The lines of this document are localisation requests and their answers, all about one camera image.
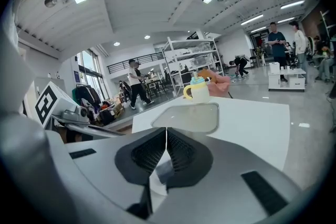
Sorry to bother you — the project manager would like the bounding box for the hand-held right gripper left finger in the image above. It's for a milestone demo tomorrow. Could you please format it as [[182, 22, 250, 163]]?
[[46, 127, 167, 224]]

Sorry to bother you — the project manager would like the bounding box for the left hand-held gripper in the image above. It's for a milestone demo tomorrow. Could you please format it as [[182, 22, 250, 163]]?
[[35, 81, 126, 138]]

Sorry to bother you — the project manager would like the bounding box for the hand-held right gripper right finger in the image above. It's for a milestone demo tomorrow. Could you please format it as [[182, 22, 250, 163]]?
[[151, 127, 313, 224]]

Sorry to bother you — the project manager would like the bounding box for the pile of bags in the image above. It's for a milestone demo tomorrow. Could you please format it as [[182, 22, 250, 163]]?
[[96, 100, 124, 126]]

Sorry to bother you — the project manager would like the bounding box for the clothes rack with dark garments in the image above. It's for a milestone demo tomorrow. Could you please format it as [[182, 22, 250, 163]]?
[[72, 83, 102, 114]]

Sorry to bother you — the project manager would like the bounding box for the white table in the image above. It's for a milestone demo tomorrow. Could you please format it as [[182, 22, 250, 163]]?
[[131, 95, 291, 172]]

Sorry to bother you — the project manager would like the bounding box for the white locker cabinet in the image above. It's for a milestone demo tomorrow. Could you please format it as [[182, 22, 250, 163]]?
[[33, 76, 67, 103]]

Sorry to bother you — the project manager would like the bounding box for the grey rectangular tray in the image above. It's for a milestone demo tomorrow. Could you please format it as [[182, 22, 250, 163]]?
[[151, 102, 220, 135]]

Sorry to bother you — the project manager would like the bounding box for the black mezzanine railing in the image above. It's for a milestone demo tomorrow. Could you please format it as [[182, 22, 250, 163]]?
[[106, 51, 164, 75]]

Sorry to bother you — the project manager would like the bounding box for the pink soft chair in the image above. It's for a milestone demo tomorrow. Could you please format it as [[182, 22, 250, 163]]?
[[197, 68, 232, 96]]

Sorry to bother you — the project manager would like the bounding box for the person's white shirt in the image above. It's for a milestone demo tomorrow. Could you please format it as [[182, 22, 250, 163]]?
[[0, 0, 37, 124]]

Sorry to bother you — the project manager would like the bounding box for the white low cabinet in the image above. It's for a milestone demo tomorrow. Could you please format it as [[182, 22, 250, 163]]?
[[268, 68, 307, 92]]

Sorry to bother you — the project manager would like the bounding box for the white metal shelving unit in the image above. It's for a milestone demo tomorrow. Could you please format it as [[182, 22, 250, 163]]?
[[161, 36, 225, 98]]

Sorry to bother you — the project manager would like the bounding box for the potted green plant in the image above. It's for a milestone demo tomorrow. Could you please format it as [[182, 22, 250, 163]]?
[[253, 45, 267, 67]]

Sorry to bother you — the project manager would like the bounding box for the cream sippy cup yellow handle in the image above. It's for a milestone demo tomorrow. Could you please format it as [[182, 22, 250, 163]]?
[[183, 74, 212, 104]]

